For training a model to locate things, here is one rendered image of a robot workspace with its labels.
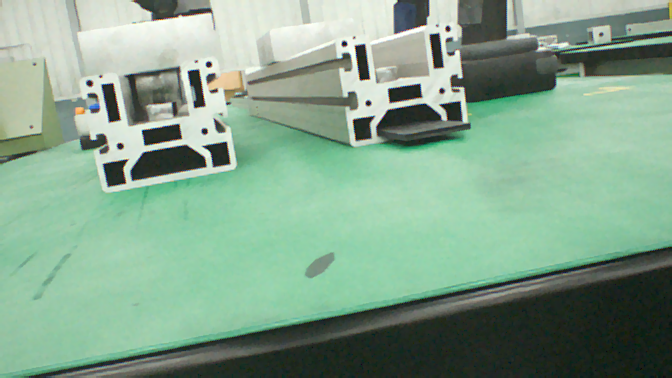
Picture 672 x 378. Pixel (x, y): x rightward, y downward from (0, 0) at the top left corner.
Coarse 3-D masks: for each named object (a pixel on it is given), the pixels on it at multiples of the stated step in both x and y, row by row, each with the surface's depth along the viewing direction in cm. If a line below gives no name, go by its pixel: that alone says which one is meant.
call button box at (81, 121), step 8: (80, 120) 105; (80, 128) 105; (88, 128) 105; (80, 136) 105; (88, 136) 107; (104, 136) 106; (80, 144) 105; (88, 144) 105; (96, 144) 106; (104, 144) 106
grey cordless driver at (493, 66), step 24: (480, 0) 75; (504, 0) 76; (480, 24) 76; (504, 24) 76; (456, 48) 79; (480, 48) 75; (504, 48) 75; (528, 48) 75; (480, 72) 74; (504, 72) 75; (528, 72) 75; (552, 72) 76; (480, 96) 75; (504, 96) 76
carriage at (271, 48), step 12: (312, 24) 79; (324, 24) 80; (336, 24) 80; (348, 24) 80; (264, 36) 83; (276, 36) 79; (288, 36) 79; (300, 36) 79; (312, 36) 80; (324, 36) 80; (336, 36) 80; (264, 48) 86; (276, 48) 79; (288, 48) 79; (300, 48) 79; (264, 60) 88; (276, 60) 79
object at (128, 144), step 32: (192, 64) 46; (96, 96) 49; (128, 96) 50; (224, 96) 47; (96, 128) 45; (128, 128) 46; (160, 128) 71; (192, 128) 47; (224, 128) 48; (96, 160) 45; (128, 160) 62; (160, 160) 59; (192, 160) 54; (224, 160) 51
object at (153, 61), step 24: (144, 24) 51; (168, 24) 52; (192, 24) 52; (96, 48) 51; (120, 48) 51; (144, 48) 52; (168, 48) 52; (192, 48) 53; (216, 48) 53; (96, 72) 51; (120, 72) 52; (144, 72) 53; (168, 72) 54; (144, 96) 54; (168, 96) 54
